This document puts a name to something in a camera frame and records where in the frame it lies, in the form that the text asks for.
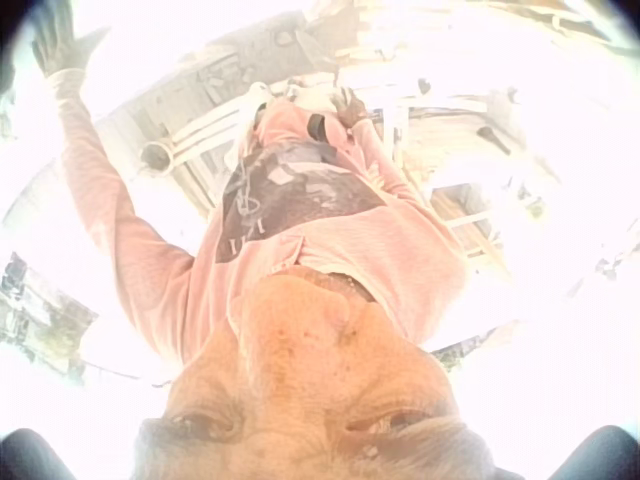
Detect dark hammer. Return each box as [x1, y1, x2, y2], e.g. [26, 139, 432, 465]
[475, 125, 512, 156]

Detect person's right hand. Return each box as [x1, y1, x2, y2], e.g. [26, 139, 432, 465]
[332, 87, 371, 128]

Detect person's legs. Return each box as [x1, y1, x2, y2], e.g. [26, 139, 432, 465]
[252, 99, 351, 151]

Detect white plastic pipe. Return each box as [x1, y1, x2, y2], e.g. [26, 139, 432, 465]
[138, 97, 256, 177]

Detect white metal frame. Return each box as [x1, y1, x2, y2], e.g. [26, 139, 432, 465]
[382, 89, 501, 169]

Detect wooden ladder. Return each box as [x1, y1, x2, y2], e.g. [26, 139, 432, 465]
[430, 183, 506, 264]

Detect person's left hand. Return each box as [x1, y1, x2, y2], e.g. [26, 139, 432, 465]
[30, 9, 111, 79]

